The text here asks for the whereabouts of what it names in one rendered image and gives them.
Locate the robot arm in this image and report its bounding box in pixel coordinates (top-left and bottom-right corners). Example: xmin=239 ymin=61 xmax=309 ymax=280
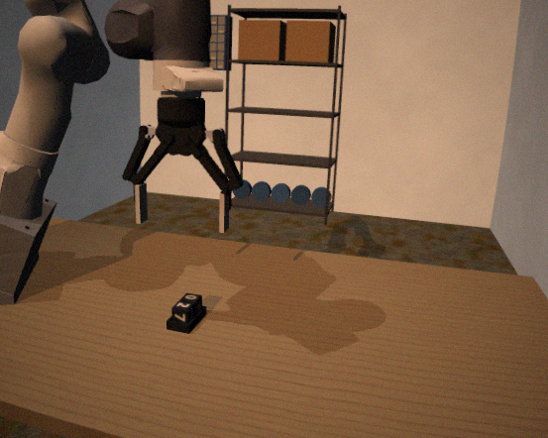
xmin=0 ymin=0 xmax=223 ymax=220

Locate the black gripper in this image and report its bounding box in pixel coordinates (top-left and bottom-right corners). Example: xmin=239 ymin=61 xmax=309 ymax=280
xmin=122 ymin=97 xmax=244 ymax=233

